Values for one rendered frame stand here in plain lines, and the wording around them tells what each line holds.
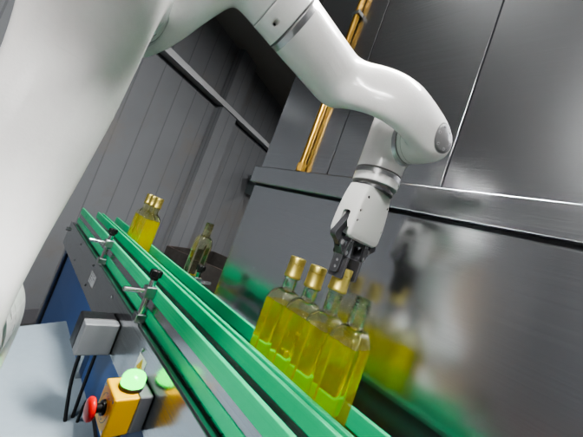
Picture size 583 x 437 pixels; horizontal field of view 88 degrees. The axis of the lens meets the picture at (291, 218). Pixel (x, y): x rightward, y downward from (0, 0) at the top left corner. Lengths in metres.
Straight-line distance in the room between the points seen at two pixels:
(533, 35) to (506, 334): 0.57
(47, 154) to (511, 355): 0.64
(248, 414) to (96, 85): 0.45
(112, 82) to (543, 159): 0.65
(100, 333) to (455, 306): 0.80
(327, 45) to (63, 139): 0.35
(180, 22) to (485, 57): 0.62
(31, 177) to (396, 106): 0.43
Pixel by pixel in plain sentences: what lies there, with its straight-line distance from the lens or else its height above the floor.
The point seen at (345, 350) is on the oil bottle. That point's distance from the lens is 0.52.
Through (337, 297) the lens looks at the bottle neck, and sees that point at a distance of 0.56.
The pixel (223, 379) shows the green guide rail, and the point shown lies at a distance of 0.56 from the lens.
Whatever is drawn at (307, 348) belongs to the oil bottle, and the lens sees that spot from 0.57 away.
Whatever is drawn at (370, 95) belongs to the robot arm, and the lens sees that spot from 0.49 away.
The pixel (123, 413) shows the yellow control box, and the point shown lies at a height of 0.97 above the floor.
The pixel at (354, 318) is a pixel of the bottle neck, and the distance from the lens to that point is 0.53.
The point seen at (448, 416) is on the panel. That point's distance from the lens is 0.63.
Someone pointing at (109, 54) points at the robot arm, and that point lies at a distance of 0.36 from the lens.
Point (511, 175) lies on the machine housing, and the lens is 0.68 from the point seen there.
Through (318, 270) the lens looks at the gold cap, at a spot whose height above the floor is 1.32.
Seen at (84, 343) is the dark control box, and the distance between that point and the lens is 0.93.
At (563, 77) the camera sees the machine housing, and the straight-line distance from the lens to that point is 0.77.
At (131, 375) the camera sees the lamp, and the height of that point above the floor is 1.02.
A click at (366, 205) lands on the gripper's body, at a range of 0.54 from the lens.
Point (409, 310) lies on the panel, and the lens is 0.64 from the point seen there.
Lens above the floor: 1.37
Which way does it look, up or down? 3 degrees up
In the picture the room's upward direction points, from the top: 20 degrees clockwise
